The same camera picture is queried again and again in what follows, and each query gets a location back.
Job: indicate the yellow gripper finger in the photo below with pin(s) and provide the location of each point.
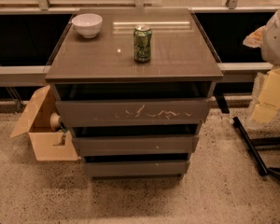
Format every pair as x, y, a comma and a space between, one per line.
265, 99
254, 40

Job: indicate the grey middle drawer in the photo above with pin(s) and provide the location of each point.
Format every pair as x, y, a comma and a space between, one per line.
135, 145

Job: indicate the grey bottom drawer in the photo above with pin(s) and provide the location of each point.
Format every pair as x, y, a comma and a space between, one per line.
136, 168

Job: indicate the grey drawer cabinet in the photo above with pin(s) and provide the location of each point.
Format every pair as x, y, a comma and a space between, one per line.
181, 67

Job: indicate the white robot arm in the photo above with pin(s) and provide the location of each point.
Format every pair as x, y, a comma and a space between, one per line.
270, 47

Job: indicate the green soda can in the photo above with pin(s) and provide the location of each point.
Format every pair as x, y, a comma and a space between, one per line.
141, 43

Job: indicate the grey top drawer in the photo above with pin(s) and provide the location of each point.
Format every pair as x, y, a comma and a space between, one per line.
132, 113

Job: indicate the white ceramic bowl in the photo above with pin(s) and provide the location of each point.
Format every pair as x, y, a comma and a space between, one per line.
88, 25

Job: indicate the open cardboard box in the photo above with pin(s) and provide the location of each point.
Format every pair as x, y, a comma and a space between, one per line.
34, 120

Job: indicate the grey drawer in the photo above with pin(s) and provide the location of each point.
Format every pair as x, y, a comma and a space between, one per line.
132, 113
136, 168
135, 145

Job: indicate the white round object in box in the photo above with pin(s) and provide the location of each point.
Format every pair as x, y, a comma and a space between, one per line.
55, 121

